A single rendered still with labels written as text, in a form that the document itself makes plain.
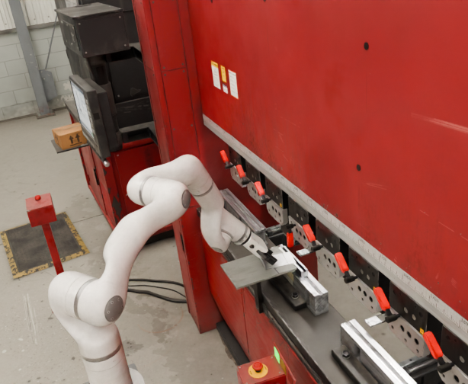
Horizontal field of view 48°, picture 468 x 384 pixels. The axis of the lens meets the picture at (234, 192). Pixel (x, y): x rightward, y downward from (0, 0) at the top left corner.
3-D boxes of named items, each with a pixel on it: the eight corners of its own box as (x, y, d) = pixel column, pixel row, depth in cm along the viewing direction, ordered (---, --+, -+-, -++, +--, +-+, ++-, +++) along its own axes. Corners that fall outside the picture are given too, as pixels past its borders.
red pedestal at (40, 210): (49, 298, 377) (16, 196, 340) (84, 287, 385) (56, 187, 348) (52, 314, 361) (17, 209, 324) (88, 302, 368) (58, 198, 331)
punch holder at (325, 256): (315, 259, 183) (314, 218, 175) (337, 251, 185) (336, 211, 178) (339, 281, 170) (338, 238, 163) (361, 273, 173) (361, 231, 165)
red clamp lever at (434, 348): (423, 333, 126) (443, 373, 122) (437, 328, 127) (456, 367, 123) (419, 334, 127) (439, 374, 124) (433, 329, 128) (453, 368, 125)
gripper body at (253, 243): (251, 235, 201) (271, 250, 206) (245, 222, 210) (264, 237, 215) (238, 248, 202) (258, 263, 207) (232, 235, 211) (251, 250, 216)
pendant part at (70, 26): (88, 152, 321) (53, 8, 283) (127, 142, 330) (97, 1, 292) (110, 180, 280) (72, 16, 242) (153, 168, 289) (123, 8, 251)
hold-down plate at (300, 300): (263, 272, 230) (262, 267, 228) (274, 269, 231) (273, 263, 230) (295, 312, 204) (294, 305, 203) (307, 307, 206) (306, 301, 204)
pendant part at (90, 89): (82, 136, 308) (68, 75, 292) (102, 130, 312) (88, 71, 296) (101, 159, 271) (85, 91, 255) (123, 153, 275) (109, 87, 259)
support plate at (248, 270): (220, 266, 217) (219, 264, 217) (277, 248, 225) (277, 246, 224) (236, 289, 202) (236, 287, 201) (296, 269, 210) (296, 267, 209)
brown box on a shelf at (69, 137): (51, 141, 385) (46, 125, 379) (85, 132, 393) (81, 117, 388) (57, 153, 360) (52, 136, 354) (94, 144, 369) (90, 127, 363)
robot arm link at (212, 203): (198, 213, 175) (230, 257, 198) (216, 175, 182) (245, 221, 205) (176, 210, 179) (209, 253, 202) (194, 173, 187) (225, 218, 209)
